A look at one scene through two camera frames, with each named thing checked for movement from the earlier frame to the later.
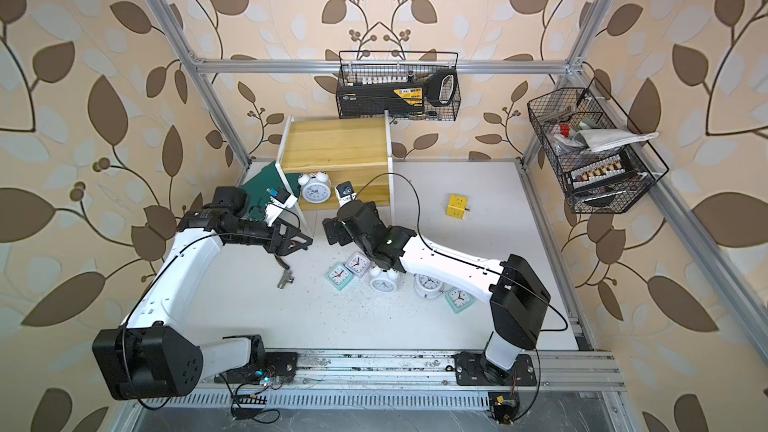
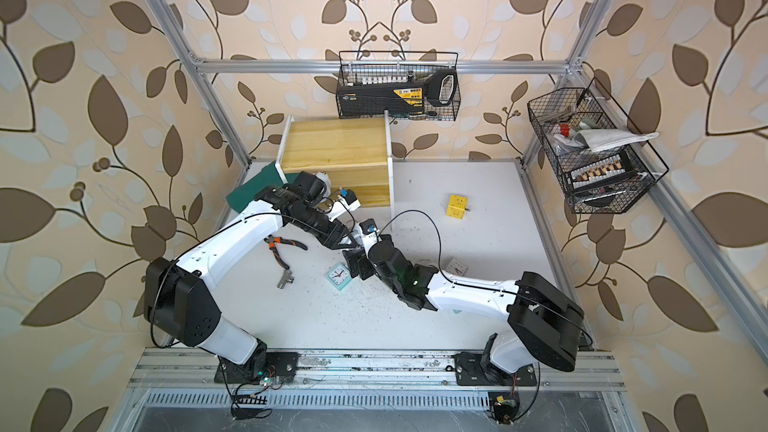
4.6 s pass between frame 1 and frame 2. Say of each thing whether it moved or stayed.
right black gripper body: moved
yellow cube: stayed
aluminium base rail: stayed
